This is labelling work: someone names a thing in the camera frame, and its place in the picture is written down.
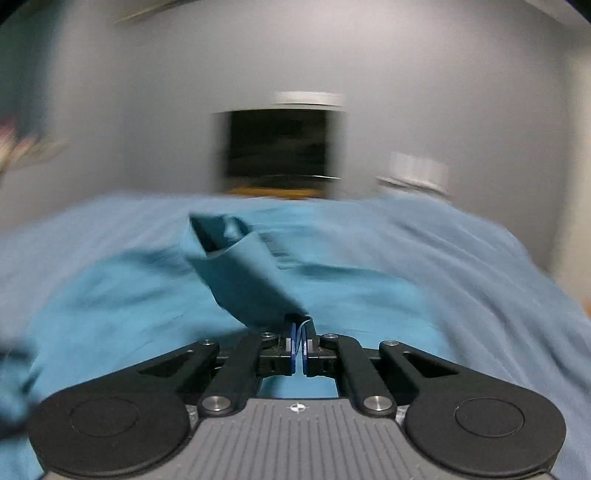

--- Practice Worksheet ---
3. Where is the black framed screen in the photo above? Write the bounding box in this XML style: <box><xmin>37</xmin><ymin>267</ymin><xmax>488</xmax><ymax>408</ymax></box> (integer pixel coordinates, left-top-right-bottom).
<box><xmin>215</xmin><ymin>91</ymin><xmax>348</xmax><ymax>197</ymax></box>

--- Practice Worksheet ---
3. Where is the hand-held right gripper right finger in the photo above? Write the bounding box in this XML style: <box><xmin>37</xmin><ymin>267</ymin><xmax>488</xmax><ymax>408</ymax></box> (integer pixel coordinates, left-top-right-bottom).
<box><xmin>302</xmin><ymin>318</ymin><xmax>467</xmax><ymax>416</ymax></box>

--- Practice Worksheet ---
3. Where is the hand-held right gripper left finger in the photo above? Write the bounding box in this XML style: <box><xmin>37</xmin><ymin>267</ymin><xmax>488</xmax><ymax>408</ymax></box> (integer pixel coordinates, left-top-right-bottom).
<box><xmin>124</xmin><ymin>316</ymin><xmax>301</xmax><ymax>416</ymax></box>

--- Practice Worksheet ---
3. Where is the white blurred object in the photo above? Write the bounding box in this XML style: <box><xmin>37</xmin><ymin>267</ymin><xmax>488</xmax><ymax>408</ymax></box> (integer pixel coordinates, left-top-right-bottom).
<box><xmin>375</xmin><ymin>151</ymin><xmax>452</xmax><ymax>197</ymax></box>

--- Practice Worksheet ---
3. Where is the teal garment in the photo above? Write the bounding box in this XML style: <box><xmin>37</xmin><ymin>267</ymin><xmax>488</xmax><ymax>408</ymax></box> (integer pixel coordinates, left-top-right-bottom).
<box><xmin>0</xmin><ymin>203</ymin><xmax>467</xmax><ymax>480</ymax></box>

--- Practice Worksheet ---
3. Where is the light blue bed sheet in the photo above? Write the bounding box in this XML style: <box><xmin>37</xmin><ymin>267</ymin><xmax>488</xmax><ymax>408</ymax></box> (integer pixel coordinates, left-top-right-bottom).
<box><xmin>0</xmin><ymin>185</ymin><xmax>591</xmax><ymax>480</ymax></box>

